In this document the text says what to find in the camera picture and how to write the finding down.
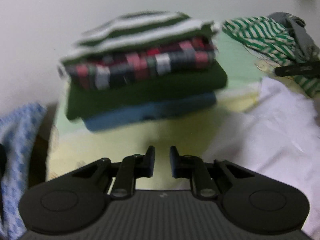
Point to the white polo shirt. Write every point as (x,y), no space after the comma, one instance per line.
(262,135)

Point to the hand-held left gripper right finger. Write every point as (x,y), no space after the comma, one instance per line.
(173,162)

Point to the grey knitted sweater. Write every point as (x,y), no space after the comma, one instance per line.
(300,35)

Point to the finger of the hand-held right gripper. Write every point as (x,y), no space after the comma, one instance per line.
(300,69)

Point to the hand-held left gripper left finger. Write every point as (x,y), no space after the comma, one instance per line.
(150,162)

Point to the plaid folded shirt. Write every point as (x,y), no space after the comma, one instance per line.
(150,60)

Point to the stack of folded clothes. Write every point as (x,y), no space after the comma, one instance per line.
(130,30)

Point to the blue checkered cloth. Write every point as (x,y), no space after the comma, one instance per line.
(17,142)

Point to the pastel printed blanket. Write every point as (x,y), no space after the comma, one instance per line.
(155,135)

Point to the green white striped shirt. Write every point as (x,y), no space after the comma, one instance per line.
(262,35)

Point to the blue folded garment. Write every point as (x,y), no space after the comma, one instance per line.
(150,112)

